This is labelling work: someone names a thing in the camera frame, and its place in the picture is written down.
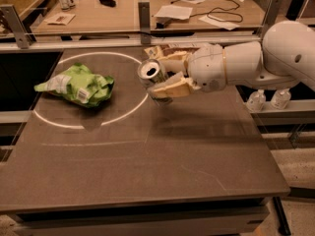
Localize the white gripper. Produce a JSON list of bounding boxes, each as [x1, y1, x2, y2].
[[149, 44, 226, 98]]

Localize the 7up soda can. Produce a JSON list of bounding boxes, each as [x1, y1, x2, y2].
[[137, 59, 172, 105]]

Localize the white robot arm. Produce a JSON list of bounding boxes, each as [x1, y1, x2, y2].
[[149, 21, 315, 98]]

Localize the brown yellow snack bag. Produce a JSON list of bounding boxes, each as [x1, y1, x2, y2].
[[145, 44, 199, 60]]

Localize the white paper sheet centre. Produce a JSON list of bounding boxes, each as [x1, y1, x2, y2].
[[155, 5, 193, 20]]

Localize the white paper sheet right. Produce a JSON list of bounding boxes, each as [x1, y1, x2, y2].
[[199, 15, 238, 30]]

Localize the clear plastic bottle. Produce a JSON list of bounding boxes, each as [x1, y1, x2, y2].
[[246, 89, 266, 112], [271, 88, 291, 109]]

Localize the green chip bag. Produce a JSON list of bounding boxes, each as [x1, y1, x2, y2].
[[33, 63, 114, 108]]

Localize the black computer mouse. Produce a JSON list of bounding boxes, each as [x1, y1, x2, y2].
[[99, 0, 116, 8]]

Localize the small paper card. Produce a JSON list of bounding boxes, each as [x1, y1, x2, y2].
[[45, 13, 76, 26]]

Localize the middle metal bracket post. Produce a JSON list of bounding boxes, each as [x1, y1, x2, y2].
[[138, 1, 151, 44]]

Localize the metal bracket post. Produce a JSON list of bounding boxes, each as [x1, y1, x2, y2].
[[138, 1, 151, 44], [257, 0, 283, 38], [0, 4, 32, 49]]

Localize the black cable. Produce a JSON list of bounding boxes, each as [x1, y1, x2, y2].
[[178, 0, 244, 24]]

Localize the right metal bracket post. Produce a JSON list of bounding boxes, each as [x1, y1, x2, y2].
[[257, 0, 283, 38]]

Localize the left metal bracket post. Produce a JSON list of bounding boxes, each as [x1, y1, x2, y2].
[[0, 4, 32, 49]]

